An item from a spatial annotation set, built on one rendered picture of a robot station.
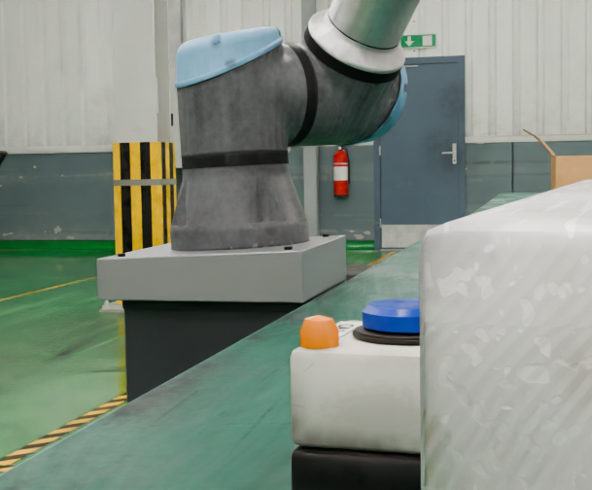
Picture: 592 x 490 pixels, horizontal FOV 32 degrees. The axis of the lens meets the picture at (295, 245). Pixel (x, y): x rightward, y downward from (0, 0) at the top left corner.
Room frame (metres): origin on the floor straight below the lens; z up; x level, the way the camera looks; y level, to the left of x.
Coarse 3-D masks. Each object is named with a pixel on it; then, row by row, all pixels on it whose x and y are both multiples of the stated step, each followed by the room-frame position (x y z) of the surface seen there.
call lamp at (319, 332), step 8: (304, 320) 0.40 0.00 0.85; (312, 320) 0.39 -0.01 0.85; (320, 320) 0.39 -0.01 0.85; (328, 320) 0.40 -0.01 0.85; (304, 328) 0.40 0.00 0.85; (312, 328) 0.39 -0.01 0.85; (320, 328) 0.39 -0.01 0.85; (328, 328) 0.39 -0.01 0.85; (336, 328) 0.40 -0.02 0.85; (304, 336) 0.39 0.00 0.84; (312, 336) 0.39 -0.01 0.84; (320, 336) 0.39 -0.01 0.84; (328, 336) 0.39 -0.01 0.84; (336, 336) 0.40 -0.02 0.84; (304, 344) 0.39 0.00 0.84; (312, 344) 0.39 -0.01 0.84; (320, 344) 0.39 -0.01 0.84; (328, 344) 0.39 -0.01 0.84; (336, 344) 0.40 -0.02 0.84
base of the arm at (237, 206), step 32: (192, 160) 1.10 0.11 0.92; (224, 160) 1.09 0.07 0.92; (256, 160) 1.09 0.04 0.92; (288, 160) 1.14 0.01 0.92; (192, 192) 1.10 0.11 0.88; (224, 192) 1.08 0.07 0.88; (256, 192) 1.08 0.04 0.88; (288, 192) 1.11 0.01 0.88; (192, 224) 1.09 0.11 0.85; (224, 224) 1.07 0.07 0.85; (256, 224) 1.07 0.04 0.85; (288, 224) 1.09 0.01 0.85
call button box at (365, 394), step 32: (352, 320) 0.46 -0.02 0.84; (320, 352) 0.39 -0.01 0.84; (352, 352) 0.39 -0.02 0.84; (384, 352) 0.38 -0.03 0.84; (416, 352) 0.38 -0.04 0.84; (320, 384) 0.39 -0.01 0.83; (352, 384) 0.39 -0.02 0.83; (384, 384) 0.38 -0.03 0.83; (416, 384) 0.38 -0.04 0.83; (320, 416) 0.39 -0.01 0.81; (352, 416) 0.39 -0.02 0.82; (384, 416) 0.38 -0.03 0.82; (416, 416) 0.38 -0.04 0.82; (320, 448) 0.39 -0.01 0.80; (352, 448) 0.39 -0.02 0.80; (384, 448) 0.38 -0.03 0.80; (416, 448) 0.38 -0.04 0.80; (320, 480) 0.39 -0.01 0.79; (352, 480) 0.39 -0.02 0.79; (384, 480) 0.38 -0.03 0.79; (416, 480) 0.38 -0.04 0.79
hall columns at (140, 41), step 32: (128, 0) 6.83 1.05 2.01; (160, 0) 7.05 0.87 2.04; (128, 32) 6.83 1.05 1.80; (160, 32) 7.05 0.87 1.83; (128, 64) 6.83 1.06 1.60; (160, 64) 7.05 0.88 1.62; (128, 96) 6.83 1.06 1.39; (160, 96) 7.06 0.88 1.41; (128, 128) 6.83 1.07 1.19; (160, 128) 7.06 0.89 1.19; (128, 160) 6.81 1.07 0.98; (160, 160) 6.80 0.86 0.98; (128, 192) 6.81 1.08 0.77; (160, 192) 6.79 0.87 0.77; (128, 224) 6.81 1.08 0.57; (160, 224) 6.77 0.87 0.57
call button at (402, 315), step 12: (384, 300) 0.43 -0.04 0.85; (396, 300) 0.42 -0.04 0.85; (408, 300) 0.42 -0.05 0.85; (372, 312) 0.41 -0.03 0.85; (384, 312) 0.40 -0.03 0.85; (396, 312) 0.40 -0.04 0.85; (408, 312) 0.40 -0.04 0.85; (372, 324) 0.41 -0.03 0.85; (384, 324) 0.40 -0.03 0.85; (396, 324) 0.40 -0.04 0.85; (408, 324) 0.40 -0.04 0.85
